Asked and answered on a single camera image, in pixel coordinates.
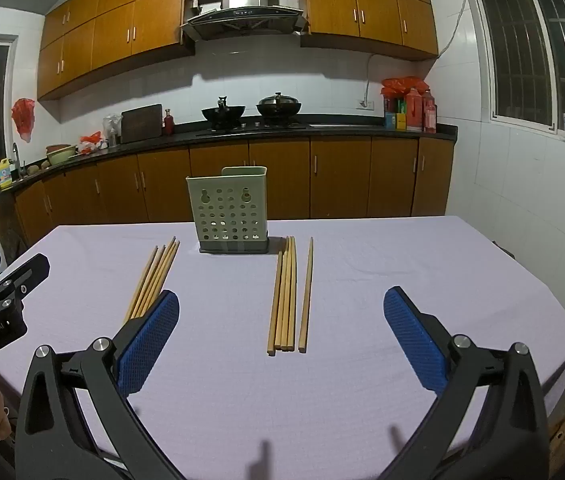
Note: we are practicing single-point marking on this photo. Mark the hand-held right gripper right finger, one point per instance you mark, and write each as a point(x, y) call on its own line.
point(412, 340)

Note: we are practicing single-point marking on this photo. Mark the black lidded pot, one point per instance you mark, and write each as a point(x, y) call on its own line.
point(278, 106)

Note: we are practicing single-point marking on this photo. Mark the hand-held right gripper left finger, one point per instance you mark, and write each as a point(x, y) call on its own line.
point(147, 340)

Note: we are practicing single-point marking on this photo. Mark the large barred sliding window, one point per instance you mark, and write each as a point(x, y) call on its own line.
point(527, 45)

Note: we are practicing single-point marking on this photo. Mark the red and white plastic bag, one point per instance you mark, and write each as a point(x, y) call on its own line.
point(92, 142)

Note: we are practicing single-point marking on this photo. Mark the yellow and blue box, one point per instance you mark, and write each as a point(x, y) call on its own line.
point(395, 120)

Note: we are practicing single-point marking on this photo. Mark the lilac tablecloth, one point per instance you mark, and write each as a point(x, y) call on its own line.
point(342, 400)

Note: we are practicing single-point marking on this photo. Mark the black wok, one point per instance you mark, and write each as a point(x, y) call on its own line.
point(222, 112)

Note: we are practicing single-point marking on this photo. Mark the yellow detergent bottle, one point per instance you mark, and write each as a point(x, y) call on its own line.
point(5, 174)

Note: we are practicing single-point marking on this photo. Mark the wooden wall cabinets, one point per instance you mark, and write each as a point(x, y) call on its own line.
point(112, 30)

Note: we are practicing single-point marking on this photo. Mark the metal faucet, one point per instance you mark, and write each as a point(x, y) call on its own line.
point(15, 152)

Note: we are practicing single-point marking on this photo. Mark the clear plastic bag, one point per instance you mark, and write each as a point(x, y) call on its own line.
point(112, 130)

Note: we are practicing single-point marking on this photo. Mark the black gas stove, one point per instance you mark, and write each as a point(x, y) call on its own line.
point(252, 126)

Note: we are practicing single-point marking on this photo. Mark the bundle of wooden chopsticks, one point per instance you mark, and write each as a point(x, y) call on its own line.
point(156, 280)

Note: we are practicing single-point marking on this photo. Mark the green perforated utensil holder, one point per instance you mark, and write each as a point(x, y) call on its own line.
point(227, 210)

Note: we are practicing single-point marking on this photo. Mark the red packaged bottles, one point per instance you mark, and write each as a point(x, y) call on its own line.
point(421, 110)

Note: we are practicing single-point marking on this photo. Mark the stacked plastic basins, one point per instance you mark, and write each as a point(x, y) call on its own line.
point(61, 155)

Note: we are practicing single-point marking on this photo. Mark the black kitchen countertop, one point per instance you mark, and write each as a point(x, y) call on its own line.
point(342, 130)

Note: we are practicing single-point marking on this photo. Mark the white wall socket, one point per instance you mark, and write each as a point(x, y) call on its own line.
point(365, 104)

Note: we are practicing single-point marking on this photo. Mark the hanging red plastic bag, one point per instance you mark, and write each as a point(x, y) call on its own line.
point(23, 115)

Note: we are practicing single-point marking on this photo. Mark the small red bottle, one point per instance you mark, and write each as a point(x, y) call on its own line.
point(168, 124)

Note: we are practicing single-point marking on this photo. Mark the wooden base cabinets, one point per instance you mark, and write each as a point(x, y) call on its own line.
point(342, 180)

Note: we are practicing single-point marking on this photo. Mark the dark wooden cutting board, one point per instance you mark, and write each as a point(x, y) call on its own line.
point(141, 124)

